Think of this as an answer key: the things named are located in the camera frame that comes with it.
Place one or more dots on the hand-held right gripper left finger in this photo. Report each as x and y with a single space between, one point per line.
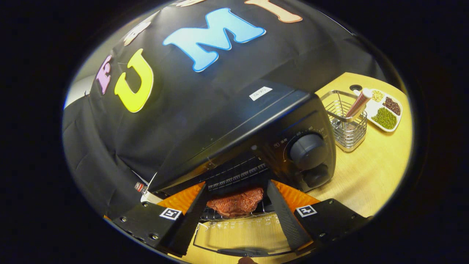
190 227

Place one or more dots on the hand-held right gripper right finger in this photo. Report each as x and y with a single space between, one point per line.
285 220

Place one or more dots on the brown steak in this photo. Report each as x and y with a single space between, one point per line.
234 203

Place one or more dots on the black electric oven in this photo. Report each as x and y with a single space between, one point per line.
256 121

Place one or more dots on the clear plastic water bottle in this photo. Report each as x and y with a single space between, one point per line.
139 187

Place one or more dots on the pink and white tube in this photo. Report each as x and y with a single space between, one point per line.
359 103

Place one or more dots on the white divided bean dish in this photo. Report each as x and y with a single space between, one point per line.
384 118

